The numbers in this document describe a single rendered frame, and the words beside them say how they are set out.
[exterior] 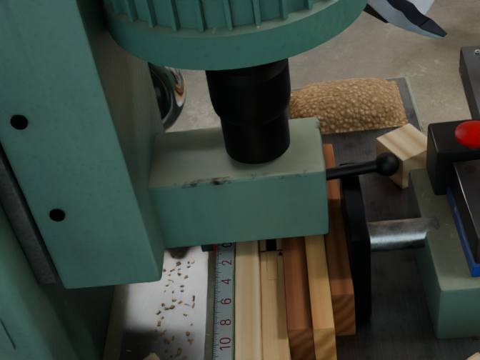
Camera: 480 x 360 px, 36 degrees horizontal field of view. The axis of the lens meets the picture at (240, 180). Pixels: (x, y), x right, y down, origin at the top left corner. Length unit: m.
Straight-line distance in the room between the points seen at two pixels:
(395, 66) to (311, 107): 1.73
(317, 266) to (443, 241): 0.10
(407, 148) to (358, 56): 1.88
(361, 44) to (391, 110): 1.85
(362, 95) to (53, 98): 0.42
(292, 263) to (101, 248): 0.15
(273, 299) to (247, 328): 0.04
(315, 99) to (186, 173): 0.28
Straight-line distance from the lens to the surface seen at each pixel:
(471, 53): 1.48
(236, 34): 0.42
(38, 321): 0.60
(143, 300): 0.80
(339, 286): 0.58
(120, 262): 0.57
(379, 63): 2.55
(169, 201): 0.57
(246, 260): 0.61
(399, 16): 0.70
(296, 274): 0.59
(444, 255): 0.59
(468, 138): 0.60
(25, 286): 0.58
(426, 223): 0.61
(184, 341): 0.76
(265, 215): 0.58
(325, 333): 0.56
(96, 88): 0.47
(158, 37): 0.44
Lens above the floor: 1.40
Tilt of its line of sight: 41 degrees down
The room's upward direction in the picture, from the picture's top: 10 degrees counter-clockwise
